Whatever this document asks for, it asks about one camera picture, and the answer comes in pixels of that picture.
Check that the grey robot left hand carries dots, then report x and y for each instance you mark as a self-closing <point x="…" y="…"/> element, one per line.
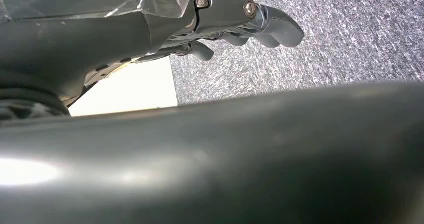
<point x="82" y="40"/>

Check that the white desk panel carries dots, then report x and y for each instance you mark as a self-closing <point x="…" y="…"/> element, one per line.
<point x="139" y="90"/>

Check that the ribbed grey left arm sleeve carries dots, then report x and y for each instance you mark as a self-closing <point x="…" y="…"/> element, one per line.
<point x="23" y="105"/>

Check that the smooth dark grey robot body shell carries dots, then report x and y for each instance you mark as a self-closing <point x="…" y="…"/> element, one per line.
<point x="232" y="166"/>

